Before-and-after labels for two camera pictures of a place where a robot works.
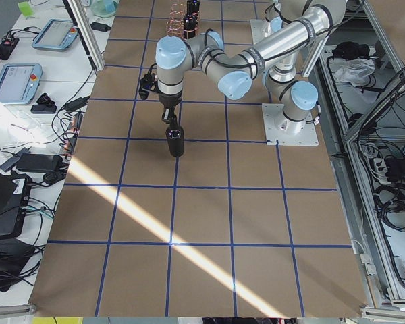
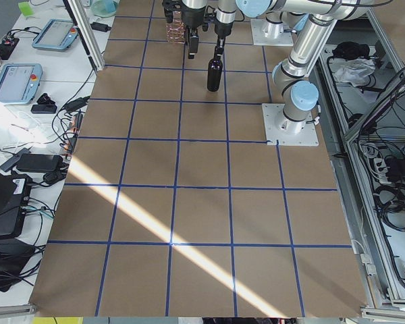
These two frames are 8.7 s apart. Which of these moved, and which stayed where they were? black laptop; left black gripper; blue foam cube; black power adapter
Moved: left black gripper
Stayed: blue foam cube; black power adapter; black laptop
